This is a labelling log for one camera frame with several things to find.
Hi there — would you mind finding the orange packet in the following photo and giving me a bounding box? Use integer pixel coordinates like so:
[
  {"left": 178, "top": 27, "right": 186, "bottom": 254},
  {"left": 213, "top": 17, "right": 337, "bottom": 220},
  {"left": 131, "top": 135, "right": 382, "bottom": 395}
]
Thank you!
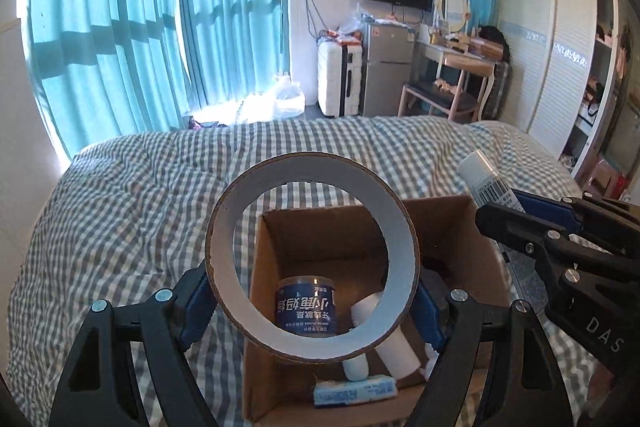
[{"left": 320, "top": 29, "right": 363, "bottom": 48}]

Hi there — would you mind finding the oval white mirror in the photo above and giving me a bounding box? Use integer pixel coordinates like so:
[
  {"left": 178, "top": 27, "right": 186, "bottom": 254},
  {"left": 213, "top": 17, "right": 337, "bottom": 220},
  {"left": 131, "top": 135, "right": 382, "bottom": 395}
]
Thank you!
[{"left": 432, "top": 0, "right": 473, "bottom": 36}]

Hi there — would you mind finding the wooden chair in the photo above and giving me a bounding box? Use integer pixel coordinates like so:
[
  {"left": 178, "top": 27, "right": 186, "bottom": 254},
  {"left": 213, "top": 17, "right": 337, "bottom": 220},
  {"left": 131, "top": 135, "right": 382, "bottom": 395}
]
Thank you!
[{"left": 398, "top": 57, "right": 493, "bottom": 124}]

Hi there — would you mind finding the white wardrobe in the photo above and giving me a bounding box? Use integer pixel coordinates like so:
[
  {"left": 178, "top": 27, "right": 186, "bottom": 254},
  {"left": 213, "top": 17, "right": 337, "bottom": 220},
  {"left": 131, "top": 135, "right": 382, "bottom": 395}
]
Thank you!
[{"left": 500, "top": 0, "right": 640, "bottom": 178}]

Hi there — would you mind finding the tape roll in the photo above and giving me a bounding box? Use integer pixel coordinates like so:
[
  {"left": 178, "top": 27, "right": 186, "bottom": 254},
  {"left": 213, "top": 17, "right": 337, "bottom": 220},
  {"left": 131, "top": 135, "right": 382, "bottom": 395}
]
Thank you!
[{"left": 205, "top": 152, "right": 420, "bottom": 363}]

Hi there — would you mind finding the cardboard box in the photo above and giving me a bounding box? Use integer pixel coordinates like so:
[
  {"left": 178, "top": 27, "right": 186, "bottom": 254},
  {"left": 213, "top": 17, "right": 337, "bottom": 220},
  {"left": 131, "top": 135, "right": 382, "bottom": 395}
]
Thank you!
[{"left": 241, "top": 194, "right": 513, "bottom": 427}]

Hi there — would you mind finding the silver fridge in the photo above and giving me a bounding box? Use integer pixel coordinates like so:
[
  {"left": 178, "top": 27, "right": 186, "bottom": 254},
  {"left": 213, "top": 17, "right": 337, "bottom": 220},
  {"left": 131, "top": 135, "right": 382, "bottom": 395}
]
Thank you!
[{"left": 361, "top": 21, "right": 416, "bottom": 118}]

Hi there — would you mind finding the pink stool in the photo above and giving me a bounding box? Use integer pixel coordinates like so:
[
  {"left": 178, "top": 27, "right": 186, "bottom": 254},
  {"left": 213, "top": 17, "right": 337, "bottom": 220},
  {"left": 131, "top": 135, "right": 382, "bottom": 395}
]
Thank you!
[{"left": 580, "top": 157, "right": 626, "bottom": 198}]

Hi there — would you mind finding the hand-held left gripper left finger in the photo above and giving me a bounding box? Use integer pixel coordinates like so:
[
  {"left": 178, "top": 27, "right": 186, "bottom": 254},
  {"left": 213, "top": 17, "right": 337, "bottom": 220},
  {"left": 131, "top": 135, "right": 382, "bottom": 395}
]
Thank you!
[{"left": 50, "top": 259, "right": 218, "bottom": 427}]

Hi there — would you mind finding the checked blanket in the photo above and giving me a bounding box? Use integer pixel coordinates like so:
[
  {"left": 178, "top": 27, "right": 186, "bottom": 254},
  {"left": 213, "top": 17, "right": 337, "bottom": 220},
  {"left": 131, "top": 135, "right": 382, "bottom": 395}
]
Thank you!
[{"left": 5, "top": 114, "right": 640, "bottom": 427}]

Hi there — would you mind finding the wooden box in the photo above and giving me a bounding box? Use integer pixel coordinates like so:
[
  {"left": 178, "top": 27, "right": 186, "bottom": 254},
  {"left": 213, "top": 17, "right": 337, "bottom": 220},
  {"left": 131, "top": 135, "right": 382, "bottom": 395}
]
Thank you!
[{"left": 470, "top": 38, "right": 503, "bottom": 58}]

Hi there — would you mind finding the wide teal curtain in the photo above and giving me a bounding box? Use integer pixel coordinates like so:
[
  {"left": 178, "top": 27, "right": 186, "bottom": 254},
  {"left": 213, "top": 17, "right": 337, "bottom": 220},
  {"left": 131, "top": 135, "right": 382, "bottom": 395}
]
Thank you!
[{"left": 20, "top": 0, "right": 211, "bottom": 160}]

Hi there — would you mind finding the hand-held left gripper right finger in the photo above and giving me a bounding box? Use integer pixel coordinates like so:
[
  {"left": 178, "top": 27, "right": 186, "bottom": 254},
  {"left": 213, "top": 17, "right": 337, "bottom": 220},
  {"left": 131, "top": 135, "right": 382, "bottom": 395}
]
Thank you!
[{"left": 407, "top": 279, "right": 581, "bottom": 427}]

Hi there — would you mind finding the clear plastic bag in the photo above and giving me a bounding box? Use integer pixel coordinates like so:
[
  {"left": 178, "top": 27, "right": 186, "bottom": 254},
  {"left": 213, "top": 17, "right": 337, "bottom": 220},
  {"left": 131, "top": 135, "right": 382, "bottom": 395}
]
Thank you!
[{"left": 339, "top": 4, "right": 396, "bottom": 40}]

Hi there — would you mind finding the clear dental floss jar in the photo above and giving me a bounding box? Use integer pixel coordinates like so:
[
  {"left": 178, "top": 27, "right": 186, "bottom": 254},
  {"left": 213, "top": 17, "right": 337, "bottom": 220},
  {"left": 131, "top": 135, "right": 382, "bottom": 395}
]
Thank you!
[{"left": 274, "top": 276, "right": 341, "bottom": 338}]

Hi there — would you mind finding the small white bottle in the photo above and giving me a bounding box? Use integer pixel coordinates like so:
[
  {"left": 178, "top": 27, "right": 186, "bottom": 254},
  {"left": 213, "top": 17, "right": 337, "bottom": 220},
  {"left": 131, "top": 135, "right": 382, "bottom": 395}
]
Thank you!
[{"left": 342, "top": 354, "right": 369, "bottom": 382}]

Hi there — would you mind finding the black wall cable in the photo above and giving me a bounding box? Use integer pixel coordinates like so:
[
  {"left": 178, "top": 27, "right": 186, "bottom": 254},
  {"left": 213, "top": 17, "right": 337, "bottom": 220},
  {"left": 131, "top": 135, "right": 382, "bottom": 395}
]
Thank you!
[{"left": 304, "top": 0, "right": 327, "bottom": 44}]

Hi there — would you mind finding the tissue pack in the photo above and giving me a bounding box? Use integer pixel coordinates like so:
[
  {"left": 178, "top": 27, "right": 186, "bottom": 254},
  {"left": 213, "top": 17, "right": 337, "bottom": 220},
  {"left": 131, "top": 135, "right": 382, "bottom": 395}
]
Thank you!
[{"left": 312, "top": 373, "right": 399, "bottom": 408}]

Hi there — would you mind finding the white dressing table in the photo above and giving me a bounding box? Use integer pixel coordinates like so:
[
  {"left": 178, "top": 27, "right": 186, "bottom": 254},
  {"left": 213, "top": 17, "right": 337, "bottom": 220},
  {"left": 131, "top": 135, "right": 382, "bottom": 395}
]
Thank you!
[{"left": 414, "top": 38, "right": 506, "bottom": 120}]

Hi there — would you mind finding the white tube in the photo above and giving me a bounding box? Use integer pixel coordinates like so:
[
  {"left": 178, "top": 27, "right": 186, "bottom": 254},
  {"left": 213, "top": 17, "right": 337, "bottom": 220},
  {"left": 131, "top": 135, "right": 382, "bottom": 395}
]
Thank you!
[{"left": 456, "top": 150, "right": 526, "bottom": 212}]

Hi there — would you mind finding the white suitcase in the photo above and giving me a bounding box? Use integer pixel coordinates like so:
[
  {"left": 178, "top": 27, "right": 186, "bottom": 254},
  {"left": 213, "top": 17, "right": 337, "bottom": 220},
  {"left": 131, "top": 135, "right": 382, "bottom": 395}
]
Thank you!
[{"left": 317, "top": 41, "right": 363, "bottom": 118}]

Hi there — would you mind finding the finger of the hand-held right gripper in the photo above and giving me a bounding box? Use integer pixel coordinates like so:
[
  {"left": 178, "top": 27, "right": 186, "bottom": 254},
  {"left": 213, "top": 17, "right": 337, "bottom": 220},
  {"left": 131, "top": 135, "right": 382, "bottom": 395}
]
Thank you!
[
  {"left": 510, "top": 189, "right": 640, "bottom": 253},
  {"left": 475, "top": 203, "right": 640, "bottom": 293}
]

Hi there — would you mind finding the white plastic bag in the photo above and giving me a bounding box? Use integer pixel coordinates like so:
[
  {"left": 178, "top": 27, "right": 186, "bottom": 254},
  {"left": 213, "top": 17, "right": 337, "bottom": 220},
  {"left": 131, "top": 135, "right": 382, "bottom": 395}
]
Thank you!
[{"left": 235, "top": 74, "right": 306, "bottom": 125}]

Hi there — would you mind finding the black bag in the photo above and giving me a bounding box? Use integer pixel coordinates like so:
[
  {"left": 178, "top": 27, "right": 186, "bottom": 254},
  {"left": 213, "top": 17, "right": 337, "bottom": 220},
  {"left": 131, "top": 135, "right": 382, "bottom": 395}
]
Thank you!
[{"left": 477, "top": 26, "right": 511, "bottom": 62}]

